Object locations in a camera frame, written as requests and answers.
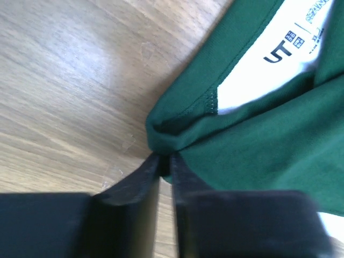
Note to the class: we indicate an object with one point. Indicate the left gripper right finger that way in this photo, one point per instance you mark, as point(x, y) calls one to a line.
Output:
point(186, 188)

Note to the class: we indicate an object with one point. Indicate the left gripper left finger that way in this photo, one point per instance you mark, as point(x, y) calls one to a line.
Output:
point(124, 215)

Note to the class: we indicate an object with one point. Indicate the white and green t-shirt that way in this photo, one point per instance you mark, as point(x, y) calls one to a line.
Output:
point(261, 104)

